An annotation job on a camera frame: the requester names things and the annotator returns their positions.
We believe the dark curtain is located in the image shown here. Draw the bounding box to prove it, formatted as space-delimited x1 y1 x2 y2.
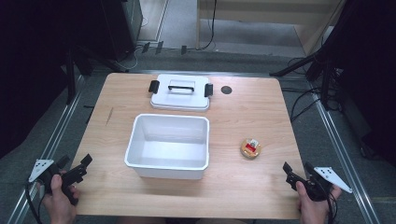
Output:
320 0 396 167
0 0 106 160

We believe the black floor cable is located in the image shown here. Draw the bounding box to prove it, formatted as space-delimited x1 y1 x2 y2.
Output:
281 86 323 123

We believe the white lid with black handle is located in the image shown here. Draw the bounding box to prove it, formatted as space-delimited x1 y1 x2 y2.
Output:
148 73 215 113

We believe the black cabinet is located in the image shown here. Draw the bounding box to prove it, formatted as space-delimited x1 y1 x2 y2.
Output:
101 0 144 62

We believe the right hand-held gripper cable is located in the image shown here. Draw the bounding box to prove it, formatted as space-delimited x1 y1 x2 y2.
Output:
323 189 340 224

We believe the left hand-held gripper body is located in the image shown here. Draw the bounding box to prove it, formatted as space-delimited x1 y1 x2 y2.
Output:
27 159 88 206

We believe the round golden tin red label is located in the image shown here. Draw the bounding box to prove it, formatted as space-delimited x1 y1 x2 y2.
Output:
239 137 262 160

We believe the black hanging cable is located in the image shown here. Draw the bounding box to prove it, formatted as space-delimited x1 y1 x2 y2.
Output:
197 0 219 51

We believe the white floor cable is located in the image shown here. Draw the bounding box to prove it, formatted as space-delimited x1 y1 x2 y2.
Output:
120 46 140 72

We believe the white plastic storage box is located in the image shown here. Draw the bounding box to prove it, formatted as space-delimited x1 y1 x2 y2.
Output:
123 113 211 181

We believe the left hand-held gripper cable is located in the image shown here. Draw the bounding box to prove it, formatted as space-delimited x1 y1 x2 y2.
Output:
24 182 46 224

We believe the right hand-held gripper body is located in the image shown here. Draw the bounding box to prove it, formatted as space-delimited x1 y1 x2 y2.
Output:
285 166 354 203

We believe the hand-held gripper cable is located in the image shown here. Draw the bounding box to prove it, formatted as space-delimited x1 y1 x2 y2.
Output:
323 189 340 224
24 182 46 224

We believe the aluminium floor rail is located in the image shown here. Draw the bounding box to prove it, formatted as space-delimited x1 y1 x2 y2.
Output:
307 79 383 224
7 74 86 224

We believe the person's right hand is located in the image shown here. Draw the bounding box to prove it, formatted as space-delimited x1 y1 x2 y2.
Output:
295 180 343 224

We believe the light wooden furniture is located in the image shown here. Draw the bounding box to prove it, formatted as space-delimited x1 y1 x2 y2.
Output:
195 0 347 58

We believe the person's left hand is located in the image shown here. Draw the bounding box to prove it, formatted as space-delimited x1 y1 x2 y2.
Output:
41 174 81 224

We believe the black metal stand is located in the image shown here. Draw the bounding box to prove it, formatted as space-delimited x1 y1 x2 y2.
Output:
64 46 129 106
268 50 336 110

